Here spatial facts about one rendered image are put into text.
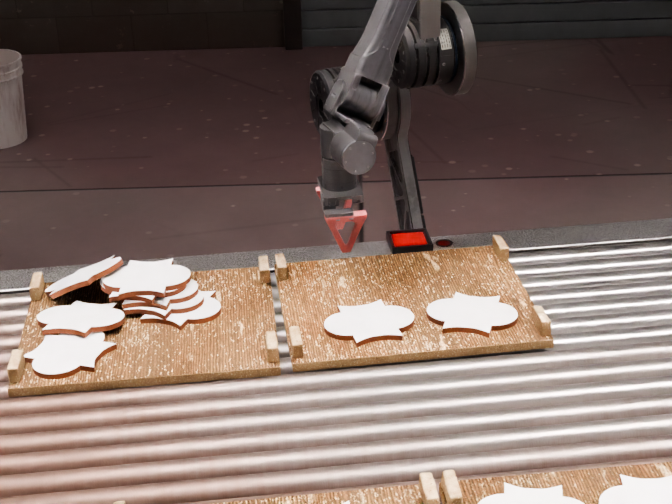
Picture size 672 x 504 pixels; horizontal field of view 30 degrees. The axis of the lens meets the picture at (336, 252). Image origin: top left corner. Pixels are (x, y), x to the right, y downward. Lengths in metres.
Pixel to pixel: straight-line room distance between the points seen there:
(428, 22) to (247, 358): 0.97
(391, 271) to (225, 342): 0.36
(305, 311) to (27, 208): 3.03
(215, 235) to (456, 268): 2.47
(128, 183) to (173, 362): 3.20
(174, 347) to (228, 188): 3.02
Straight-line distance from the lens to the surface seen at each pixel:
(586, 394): 1.90
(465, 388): 1.90
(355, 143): 1.94
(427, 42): 2.65
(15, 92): 5.61
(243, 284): 2.16
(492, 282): 2.15
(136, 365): 1.96
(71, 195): 5.07
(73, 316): 2.08
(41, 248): 4.64
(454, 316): 2.02
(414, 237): 2.33
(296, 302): 2.09
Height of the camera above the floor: 1.92
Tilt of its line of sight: 26 degrees down
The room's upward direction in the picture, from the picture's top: 2 degrees counter-clockwise
